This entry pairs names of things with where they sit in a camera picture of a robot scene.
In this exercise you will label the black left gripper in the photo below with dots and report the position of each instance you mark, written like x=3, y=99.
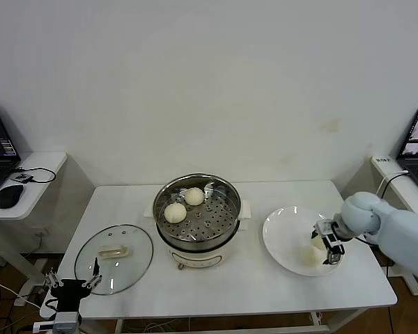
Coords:
x=68, y=292

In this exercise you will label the white floor power strip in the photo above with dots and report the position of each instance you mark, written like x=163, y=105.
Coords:
x=20, y=301

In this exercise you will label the black computer mouse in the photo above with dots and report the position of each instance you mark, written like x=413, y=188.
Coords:
x=9, y=196

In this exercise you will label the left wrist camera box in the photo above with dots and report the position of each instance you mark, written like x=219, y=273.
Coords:
x=67, y=321

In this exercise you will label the white round plate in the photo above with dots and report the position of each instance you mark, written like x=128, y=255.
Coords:
x=282, y=236

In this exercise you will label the white steamed baozi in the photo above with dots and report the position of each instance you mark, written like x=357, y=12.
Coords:
x=194, y=196
x=317, y=244
x=308, y=258
x=175, y=213

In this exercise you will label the white side desk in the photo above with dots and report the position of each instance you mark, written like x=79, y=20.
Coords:
x=412, y=203
x=38, y=181

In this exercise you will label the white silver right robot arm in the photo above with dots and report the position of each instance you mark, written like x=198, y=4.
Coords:
x=397, y=226

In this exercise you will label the white table frame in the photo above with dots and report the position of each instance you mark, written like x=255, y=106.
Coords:
x=118, y=327

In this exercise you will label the cream electric cooking pot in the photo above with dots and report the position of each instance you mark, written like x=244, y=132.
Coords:
x=202, y=259

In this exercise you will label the stainless steel steamer basket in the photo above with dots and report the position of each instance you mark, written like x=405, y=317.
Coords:
x=216, y=222

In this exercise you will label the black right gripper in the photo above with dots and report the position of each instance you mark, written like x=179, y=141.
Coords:
x=337, y=236

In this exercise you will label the small black usb adapter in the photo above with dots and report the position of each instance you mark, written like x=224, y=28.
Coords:
x=22, y=177

